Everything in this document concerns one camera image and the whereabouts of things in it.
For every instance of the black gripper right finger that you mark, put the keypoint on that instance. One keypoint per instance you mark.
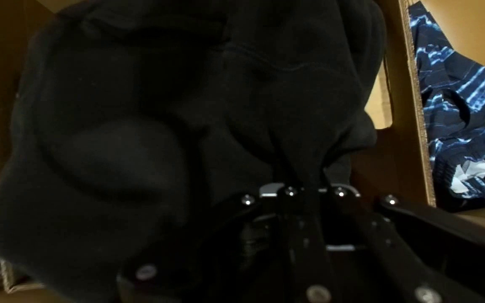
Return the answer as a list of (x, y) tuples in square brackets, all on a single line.
[(424, 253)]

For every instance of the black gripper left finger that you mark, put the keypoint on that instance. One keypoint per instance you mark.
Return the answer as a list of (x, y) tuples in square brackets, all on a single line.
[(225, 255)]

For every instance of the black hoodie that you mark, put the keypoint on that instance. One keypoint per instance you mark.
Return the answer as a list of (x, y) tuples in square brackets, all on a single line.
[(136, 115)]

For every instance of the white cardboard box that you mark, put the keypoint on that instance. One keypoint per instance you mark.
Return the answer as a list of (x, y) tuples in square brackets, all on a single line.
[(321, 258)]

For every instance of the blue patterned cloth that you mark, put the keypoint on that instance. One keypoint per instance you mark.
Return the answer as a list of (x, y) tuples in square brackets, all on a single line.
[(452, 90)]

